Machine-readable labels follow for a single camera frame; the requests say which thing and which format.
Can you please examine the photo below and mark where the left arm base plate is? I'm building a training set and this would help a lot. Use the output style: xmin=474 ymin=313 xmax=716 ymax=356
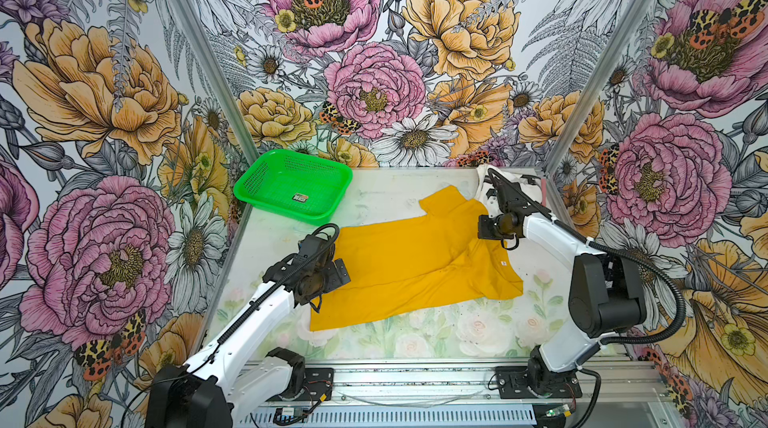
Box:
xmin=268 ymin=366 xmax=335 ymax=403

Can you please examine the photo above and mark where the aluminium front rail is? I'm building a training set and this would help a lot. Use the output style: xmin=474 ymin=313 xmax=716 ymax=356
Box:
xmin=254 ymin=358 xmax=670 ymax=410

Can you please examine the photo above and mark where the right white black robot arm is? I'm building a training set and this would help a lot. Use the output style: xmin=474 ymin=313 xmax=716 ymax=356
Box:
xmin=478 ymin=167 xmax=687 ymax=398

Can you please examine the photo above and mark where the right aluminium corner post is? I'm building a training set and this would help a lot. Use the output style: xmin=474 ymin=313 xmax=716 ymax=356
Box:
xmin=544 ymin=0 xmax=656 ymax=174

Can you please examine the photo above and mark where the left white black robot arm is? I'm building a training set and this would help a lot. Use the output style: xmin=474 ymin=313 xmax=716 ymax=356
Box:
xmin=145 ymin=223 xmax=350 ymax=427

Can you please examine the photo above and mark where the left aluminium corner post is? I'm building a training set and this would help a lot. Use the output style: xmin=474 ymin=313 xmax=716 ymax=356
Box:
xmin=140 ymin=0 xmax=267 ymax=171

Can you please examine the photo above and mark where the white vented cable duct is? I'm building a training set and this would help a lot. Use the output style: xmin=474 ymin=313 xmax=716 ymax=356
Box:
xmin=233 ymin=407 xmax=538 ymax=428

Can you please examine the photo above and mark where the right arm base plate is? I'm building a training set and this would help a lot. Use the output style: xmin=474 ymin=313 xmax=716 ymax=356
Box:
xmin=494 ymin=366 xmax=582 ymax=399

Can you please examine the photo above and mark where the green plastic basket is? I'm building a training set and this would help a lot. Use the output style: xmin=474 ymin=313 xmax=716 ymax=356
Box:
xmin=233 ymin=149 xmax=354 ymax=226

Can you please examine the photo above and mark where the yellow t-shirt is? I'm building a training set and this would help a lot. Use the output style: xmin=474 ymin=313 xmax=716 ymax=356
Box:
xmin=310 ymin=186 xmax=523 ymax=331

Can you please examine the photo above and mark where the aluminium corner post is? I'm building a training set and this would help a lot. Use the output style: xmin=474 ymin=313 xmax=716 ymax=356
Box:
xmin=140 ymin=0 xmax=267 ymax=171
xmin=544 ymin=0 xmax=656 ymax=174

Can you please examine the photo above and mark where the white black folded t-shirt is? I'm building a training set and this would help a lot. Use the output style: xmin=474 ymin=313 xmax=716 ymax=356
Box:
xmin=474 ymin=164 xmax=546 ymax=214

